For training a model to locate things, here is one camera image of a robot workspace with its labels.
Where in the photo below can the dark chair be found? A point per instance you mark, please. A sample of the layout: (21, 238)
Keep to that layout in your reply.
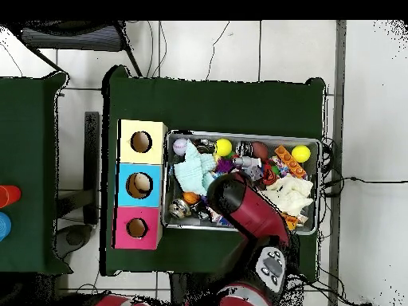
(73, 38)

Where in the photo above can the cream waffle cloth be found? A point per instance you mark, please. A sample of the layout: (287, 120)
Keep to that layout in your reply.
(290, 194)

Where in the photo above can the blue plastic cup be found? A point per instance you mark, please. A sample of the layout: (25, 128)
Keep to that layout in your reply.
(3, 226)

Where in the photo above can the grey stand foot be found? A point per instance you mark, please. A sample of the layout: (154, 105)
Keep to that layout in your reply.
(75, 237)

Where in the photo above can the mint green waffle cloth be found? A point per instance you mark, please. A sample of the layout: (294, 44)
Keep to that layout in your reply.
(191, 172)

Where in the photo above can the orange tiger striped ball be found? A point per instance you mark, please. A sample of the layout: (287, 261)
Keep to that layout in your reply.
(270, 175)

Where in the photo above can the dark green side table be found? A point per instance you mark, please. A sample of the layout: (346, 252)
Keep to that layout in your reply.
(25, 143)

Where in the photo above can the silver plastic toy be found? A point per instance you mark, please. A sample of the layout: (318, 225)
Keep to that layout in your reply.
(247, 162)

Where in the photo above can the dark green tablecloth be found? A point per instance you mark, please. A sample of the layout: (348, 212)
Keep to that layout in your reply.
(223, 105)

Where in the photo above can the white toy baseball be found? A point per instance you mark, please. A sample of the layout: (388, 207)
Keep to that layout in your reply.
(179, 146)

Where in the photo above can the purple spiky ball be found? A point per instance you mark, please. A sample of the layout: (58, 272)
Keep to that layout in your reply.
(224, 165)

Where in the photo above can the red plastic cup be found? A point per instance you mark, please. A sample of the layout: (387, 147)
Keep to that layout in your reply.
(11, 196)

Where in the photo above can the shallow clear mesh bin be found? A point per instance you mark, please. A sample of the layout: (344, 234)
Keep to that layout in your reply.
(168, 191)

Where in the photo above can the yellow ball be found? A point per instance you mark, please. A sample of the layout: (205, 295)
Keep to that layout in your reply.
(301, 154)
(223, 147)

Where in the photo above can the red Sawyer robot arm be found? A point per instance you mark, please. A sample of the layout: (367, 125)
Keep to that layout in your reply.
(251, 210)

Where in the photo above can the wooden box with three holes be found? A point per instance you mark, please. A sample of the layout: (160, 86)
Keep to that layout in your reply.
(153, 197)

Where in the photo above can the brown toy football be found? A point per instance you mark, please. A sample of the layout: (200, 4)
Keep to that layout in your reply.
(260, 151)

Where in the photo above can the long orange toy brick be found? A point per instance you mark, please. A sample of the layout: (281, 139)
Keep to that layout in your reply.
(290, 161)

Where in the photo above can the black camera stand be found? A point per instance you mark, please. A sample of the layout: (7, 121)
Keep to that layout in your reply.
(91, 159)

